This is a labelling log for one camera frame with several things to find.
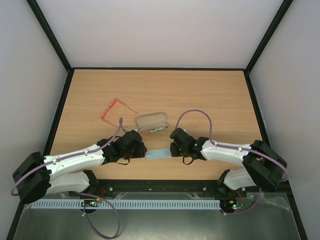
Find black aluminium frame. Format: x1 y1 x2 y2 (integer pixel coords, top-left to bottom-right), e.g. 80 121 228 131
4 0 309 240

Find flag pattern glasses case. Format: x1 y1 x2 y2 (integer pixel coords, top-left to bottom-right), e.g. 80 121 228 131
136 112 169 134

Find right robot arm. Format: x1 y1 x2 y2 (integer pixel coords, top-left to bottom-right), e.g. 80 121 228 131
170 127 288 196

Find light blue slotted cable duct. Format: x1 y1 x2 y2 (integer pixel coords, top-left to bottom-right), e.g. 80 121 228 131
30 199 221 210

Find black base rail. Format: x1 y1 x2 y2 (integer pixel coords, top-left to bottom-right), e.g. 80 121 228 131
67 178 251 198

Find light blue cleaning cloth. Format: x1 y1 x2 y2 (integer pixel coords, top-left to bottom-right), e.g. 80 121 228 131
145 148 172 160

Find red sunglasses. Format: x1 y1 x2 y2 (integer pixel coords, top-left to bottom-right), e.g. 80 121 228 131
100 98 138 127

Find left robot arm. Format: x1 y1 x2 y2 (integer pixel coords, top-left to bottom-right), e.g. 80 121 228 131
11 130 147 204

